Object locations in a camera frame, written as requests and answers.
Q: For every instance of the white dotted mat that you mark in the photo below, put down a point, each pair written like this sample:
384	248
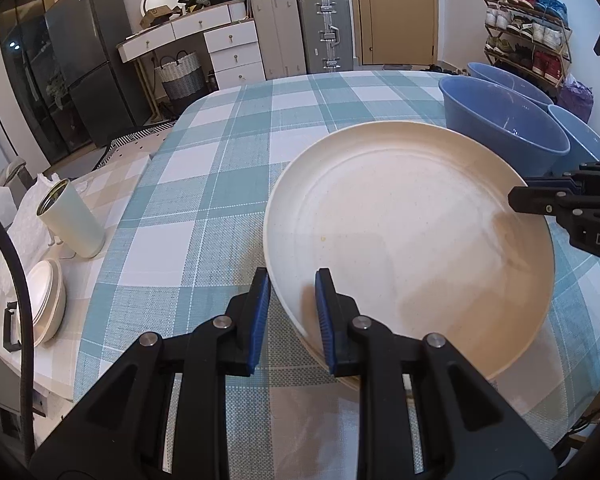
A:
135	152

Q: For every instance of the beige checked cloth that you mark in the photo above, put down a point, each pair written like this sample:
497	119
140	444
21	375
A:
115	185

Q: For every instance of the shoe rack with shoes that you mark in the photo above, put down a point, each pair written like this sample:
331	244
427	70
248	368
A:
525	30

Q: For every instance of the dark glass cabinet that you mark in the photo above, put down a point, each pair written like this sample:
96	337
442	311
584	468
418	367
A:
35	70

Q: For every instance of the small brown cardboard box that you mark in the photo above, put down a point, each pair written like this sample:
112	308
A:
155	16

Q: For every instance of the gold shoe rack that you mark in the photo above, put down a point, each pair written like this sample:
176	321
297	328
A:
565	60

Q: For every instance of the small white bowl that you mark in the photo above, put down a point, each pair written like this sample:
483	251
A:
42	290

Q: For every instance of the silver suitcase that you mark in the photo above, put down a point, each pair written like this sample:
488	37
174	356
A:
325	30

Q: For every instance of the stack of small white dishes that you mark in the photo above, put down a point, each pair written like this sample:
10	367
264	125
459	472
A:
57	310

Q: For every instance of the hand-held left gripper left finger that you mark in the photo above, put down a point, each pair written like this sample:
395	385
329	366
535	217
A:
260	320

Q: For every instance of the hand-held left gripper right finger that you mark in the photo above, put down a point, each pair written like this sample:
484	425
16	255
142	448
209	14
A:
324	320

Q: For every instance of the tan wooden door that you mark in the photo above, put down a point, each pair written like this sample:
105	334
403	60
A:
395	15

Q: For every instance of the white dresser with drawers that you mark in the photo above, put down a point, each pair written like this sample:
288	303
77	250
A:
230	50

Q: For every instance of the woven laundry basket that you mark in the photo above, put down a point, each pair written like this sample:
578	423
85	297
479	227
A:
182	80

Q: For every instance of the beige suitcase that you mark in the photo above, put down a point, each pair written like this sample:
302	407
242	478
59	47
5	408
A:
277	35

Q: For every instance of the dark water bottle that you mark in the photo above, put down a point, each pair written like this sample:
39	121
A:
211	81

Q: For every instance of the grey door mat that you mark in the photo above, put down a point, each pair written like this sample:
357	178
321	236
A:
400	67

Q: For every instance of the light blue bowl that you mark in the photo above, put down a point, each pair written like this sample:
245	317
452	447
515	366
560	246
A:
582	137

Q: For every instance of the grey refrigerator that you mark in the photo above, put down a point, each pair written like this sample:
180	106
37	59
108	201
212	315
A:
95	60

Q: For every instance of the cream tumbler cup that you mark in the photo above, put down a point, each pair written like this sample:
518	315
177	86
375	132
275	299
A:
75	225

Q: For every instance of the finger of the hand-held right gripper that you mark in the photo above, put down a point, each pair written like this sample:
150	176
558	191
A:
540	201
555	182

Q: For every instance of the purple bag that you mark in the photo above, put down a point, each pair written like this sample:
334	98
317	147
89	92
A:
575	97

